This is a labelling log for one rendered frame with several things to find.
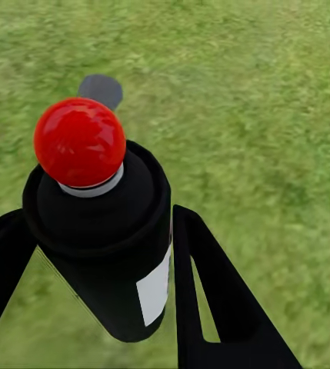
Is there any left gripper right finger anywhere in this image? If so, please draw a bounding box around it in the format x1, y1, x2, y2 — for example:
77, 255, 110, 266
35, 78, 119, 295
172, 205, 302, 369

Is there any pesticide atomizer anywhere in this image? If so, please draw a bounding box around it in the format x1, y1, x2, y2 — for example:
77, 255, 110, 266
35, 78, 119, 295
22, 75, 174, 343

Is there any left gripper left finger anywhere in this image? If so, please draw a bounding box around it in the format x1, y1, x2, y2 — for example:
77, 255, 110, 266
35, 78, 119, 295
0, 208, 37, 318

